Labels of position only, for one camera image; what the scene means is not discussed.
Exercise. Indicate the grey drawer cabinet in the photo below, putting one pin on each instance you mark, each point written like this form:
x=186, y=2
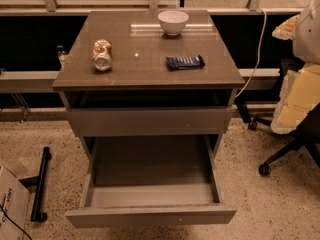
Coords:
x=140, y=76

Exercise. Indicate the white ceramic bowl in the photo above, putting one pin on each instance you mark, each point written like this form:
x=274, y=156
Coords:
x=173, y=22

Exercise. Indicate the white cardboard box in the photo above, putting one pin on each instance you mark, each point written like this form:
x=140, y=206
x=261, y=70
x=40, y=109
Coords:
x=14, y=199

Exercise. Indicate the crushed metal soda can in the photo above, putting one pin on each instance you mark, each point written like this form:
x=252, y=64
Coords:
x=102, y=55

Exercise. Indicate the black metal stand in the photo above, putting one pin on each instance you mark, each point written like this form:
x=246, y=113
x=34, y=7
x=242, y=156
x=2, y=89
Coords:
x=38, y=183

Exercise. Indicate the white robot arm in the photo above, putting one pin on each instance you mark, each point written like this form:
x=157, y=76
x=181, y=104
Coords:
x=306, y=39

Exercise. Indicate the closed grey top drawer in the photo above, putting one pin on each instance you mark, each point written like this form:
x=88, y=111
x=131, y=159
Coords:
x=148, y=121

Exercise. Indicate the open grey middle drawer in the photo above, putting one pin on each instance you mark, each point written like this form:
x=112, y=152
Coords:
x=150, y=181

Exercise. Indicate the small bottle behind cabinet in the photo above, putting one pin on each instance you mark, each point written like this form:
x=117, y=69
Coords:
x=62, y=54

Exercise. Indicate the blue rxbar blueberry bar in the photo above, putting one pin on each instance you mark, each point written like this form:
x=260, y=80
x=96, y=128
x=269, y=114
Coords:
x=185, y=62

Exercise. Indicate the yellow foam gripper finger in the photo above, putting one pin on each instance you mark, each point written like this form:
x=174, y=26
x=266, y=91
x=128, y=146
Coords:
x=285, y=31
x=299, y=94

